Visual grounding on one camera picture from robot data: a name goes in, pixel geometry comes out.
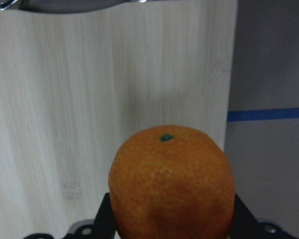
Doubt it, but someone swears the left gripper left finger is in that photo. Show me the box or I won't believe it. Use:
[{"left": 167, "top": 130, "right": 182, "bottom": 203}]
[{"left": 64, "top": 193, "right": 117, "bottom": 239}]

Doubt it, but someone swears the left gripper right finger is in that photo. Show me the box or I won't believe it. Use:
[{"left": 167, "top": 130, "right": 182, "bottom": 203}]
[{"left": 230, "top": 194, "right": 292, "bottom": 239}]

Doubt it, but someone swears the orange fruit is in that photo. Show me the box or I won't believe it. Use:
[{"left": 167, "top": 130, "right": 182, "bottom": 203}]
[{"left": 109, "top": 125, "right": 236, "bottom": 239}]

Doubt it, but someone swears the wooden cutting board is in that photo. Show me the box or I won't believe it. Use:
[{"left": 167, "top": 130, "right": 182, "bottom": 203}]
[{"left": 0, "top": 0, "right": 238, "bottom": 239}]

